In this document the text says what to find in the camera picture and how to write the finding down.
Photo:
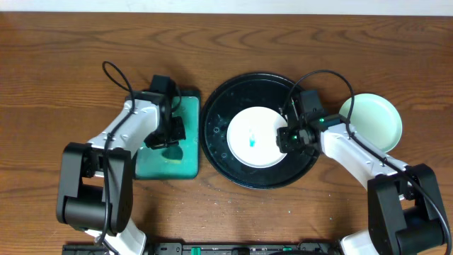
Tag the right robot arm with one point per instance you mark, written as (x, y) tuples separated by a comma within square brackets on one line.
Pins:
[(406, 214)]

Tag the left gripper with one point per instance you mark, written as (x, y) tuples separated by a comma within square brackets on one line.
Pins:
[(170, 134)]

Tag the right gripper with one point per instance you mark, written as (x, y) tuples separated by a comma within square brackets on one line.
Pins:
[(287, 139)]

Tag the pale green plate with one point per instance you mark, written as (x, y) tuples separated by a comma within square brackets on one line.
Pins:
[(377, 120)]

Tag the round black tray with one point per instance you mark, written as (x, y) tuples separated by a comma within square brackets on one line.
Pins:
[(244, 91)]

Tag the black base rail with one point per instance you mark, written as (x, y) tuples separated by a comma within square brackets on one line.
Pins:
[(316, 248)]

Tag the green yellow sponge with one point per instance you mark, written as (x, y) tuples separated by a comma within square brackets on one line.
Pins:
[(173, 154)]

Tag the black rectangular water tray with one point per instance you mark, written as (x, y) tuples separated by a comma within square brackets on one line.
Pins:
[(149, 163)]

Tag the white plate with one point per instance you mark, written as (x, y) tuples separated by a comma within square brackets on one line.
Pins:
[(252, 137)]

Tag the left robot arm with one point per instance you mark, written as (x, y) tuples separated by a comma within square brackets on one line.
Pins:
[(95, 185)]

